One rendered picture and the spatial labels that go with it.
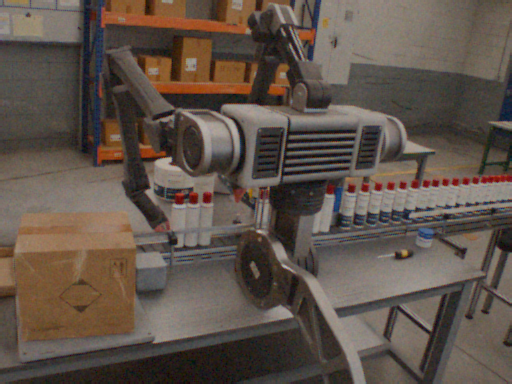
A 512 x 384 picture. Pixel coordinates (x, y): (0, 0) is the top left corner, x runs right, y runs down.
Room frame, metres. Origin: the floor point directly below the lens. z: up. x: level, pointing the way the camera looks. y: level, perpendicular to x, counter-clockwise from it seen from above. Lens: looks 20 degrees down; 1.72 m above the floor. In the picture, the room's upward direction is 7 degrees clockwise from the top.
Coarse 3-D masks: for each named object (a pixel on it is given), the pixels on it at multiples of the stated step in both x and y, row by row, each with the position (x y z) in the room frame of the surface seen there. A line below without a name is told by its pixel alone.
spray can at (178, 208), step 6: (180, 198) 1.61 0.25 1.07; (174, 204) 1.62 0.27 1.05; (180, 204) 1.61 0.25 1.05; (174, 210) 1.60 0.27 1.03; (180, 210) 1.60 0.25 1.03; (174, 216) 1.60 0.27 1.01; (180, 216) 1.60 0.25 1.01; (174, 222) 1.60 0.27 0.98; (180, 222) 1.60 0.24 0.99; (174, 228) 1.60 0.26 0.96; (180, 228) 1.60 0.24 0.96; (180, 234) 1.61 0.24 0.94; (180, 240) 1.61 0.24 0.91; (174, 246) 1.60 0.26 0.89; (180, 246) 1.61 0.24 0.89
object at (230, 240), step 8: (376, 224) 2.07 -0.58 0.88; (392, 224) 2.10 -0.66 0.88; (400, 224) 2.11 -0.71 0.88; (320, 232) 1.91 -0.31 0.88; (328, 232) 1.92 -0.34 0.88; (336, 232) 1.93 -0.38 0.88; (344, 232) 1.94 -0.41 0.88; (352, 232) 1.96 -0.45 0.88; (216, 240) 1.71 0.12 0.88; (224, 240) 1.72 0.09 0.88; (232, 240) 1.73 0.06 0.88; (136, 248) 1.56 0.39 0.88; (144, 248) 1.57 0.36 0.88; (152, 248) 1.58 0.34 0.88; (160, 248) 1.59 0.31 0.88; (168, 248) 1.59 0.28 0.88; (184, 248) 1.61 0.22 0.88; (192, 248) 1.62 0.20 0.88; (200, 248) 1.63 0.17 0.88; (208, 248) 1.64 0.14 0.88
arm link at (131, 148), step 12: (108, 84) 1.40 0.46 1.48; (120, 96) 1.43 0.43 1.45; (120, 108) 1.44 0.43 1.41; (132, 108) 1.46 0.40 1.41; (120, 120) 1.45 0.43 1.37; (132, 120) 1.47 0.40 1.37; (120, 132) 1.48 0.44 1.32; (132, 132) 1.47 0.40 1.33; (132, 144) 1.48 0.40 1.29; (132, 156) 1.49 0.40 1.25; (132, 168) 1.50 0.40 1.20; (144, 168) 1.53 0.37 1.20; (132, 180) 1.51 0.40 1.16; (144, 180) 1.54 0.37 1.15
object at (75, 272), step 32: (32, 224) 1.17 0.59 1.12; (64, 224) 1.19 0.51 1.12; (96, 224) 1.22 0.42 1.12; (128, 224) 1.25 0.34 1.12; (32, 256) 1.02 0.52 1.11; (64, 256) 1.05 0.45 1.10; (96, 256) 1.08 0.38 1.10; (128, 256) 1.11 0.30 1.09; (32, 288) 1.02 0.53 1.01; (64, 288) 1.05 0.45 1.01; (96, 288) 1.08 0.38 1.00; (128, 288) 1.11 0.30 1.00; (32, 320) 1.02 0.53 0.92; (64, 320) 1.05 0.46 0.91; (96, 320) 1.08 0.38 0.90; (128, 320) 1.11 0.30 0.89
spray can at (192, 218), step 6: (192, 192) 1.66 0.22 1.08; (192, 198) 1.63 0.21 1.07; (198, 198) 1.65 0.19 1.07; (186, 204) 1.64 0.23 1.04; (192, 204) 1.63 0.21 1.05; (198, 204) 1.65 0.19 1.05; (186, 210) 1.63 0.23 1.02; (192, 210) 1.62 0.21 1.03; (198, 210) 1.64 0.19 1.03; (186, 216) 1.63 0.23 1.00; (192, 216) 1.62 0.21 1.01; (198, 216) 1.64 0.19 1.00; (186, 222) 1.63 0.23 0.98; (192, 222) 1.62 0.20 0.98; (198, 222) 1.64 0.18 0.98; (186, 228) 1.63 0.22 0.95; (192, 228) 1.62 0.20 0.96; (186, 234) 1.63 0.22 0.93; (192, 234) 1.62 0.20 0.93; (186, 240) 1.62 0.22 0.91; (192, 240) 1.62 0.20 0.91; (186, 246) 1.62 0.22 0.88; (192, 246) 1.62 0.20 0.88
